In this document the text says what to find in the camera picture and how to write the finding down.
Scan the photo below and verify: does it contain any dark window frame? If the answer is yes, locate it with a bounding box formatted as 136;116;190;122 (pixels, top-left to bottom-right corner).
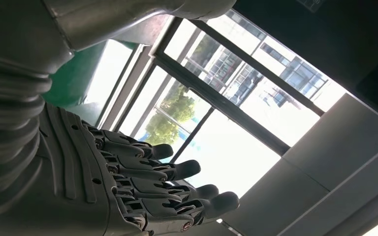
96;9;327;183

